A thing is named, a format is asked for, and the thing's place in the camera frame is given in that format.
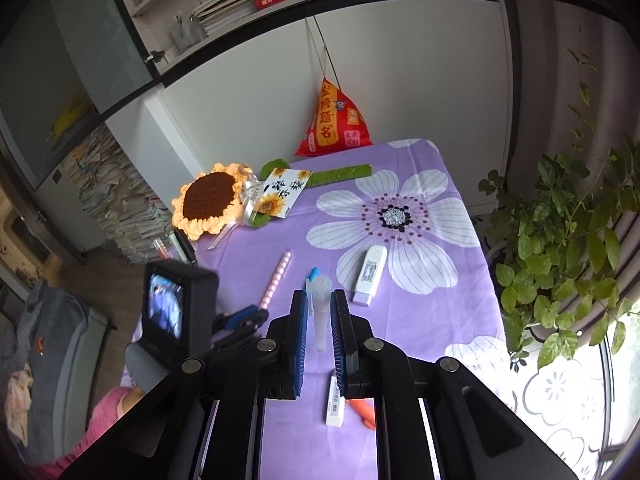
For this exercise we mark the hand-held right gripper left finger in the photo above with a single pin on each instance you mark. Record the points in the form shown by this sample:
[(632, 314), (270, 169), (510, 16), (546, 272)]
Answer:
[(300, 345)]

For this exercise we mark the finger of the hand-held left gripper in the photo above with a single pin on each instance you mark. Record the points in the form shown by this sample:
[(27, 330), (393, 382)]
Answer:
[(242, 316), (235, 339)]

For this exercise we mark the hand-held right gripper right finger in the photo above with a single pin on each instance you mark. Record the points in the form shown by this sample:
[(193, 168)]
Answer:
[(341, 340)]

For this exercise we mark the clear translucent pen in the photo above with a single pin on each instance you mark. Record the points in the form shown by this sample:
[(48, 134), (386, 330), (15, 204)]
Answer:
[(321, 310)]

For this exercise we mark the pink patterned pen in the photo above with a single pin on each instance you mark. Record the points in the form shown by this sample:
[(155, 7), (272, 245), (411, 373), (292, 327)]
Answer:
[(276, 280)]

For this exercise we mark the blue pen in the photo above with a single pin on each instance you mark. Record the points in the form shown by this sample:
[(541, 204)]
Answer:
[(312, 275)]

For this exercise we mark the orange utility knife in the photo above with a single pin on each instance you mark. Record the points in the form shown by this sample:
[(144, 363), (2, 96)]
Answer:
[(364, 410)]

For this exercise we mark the person's left forearm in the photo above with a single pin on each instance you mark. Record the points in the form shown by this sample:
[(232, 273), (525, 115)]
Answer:
[(105, 410)]

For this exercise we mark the purple floral tablecloth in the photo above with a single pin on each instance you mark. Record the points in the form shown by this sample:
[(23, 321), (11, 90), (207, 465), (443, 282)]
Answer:
[(425, 320)]

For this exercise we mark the crochet sunflower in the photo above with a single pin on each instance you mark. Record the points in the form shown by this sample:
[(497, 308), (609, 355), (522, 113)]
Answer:
[(207, 200)]

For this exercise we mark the white ribbon bow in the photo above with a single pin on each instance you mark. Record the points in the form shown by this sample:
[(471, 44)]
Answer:
[(247, 195)]

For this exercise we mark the sunflower print card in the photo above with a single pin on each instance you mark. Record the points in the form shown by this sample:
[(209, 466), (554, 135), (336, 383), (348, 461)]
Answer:
[(280, 192)]

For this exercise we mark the floor pile of workbooks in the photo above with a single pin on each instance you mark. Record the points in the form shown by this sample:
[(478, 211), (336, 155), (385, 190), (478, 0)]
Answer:
[(115, 195)]

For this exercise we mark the grey backpack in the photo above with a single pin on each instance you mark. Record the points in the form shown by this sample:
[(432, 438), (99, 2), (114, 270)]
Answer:
[(55, 340)]

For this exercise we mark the red pyramid bag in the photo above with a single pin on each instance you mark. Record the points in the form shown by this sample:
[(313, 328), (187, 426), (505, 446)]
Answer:
[(330, 125)]

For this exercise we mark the green potted plant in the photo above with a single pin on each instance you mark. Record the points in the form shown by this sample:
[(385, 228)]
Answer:
[(550, 260)]

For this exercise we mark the white floral sheer curtain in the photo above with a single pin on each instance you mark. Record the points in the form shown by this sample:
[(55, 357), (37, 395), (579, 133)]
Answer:
[(560, 410)]

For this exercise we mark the white bookcase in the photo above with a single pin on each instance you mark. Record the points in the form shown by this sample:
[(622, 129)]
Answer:
[(240, 85)]

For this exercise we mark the translucent shelf pen holder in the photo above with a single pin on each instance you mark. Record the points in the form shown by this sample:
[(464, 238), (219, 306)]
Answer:
[(187, 32)]

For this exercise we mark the grey glass bookcase door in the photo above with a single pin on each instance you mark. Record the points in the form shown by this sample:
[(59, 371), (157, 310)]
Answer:
[(75, 50)]

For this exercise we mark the tall stack of magazines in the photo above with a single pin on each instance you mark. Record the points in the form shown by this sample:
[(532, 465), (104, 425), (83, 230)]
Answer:
[(225, 7)]

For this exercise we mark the pinkish grey curtain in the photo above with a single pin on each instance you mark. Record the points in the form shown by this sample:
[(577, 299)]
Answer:
[(550, 35)]

